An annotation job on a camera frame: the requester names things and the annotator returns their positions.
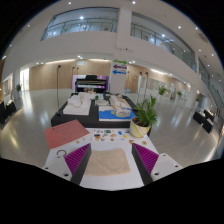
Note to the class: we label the white architectural model left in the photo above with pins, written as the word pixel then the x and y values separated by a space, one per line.
pixel 78 105

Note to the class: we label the blue base architectural model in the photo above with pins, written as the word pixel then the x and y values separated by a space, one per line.
pixel 118 110

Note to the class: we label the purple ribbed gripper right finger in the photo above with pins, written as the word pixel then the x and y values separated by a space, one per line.
pixel 145 160

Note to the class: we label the colourful small cards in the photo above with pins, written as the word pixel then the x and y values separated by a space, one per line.
pixel 107 135

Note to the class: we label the potted green plant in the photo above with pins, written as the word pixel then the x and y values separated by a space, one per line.
pixel 145 118

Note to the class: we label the black display table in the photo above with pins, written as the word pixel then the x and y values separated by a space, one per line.
pixel 90 121

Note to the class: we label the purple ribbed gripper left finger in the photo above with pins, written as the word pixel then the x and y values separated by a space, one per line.
pixel 77 162

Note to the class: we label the black upright piano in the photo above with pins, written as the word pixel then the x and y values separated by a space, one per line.
pixel 98 85

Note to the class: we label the beige folded towel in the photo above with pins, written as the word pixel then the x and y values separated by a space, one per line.
pixel 107 163

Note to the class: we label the red paper sheet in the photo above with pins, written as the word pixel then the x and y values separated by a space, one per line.
pixel 65 133

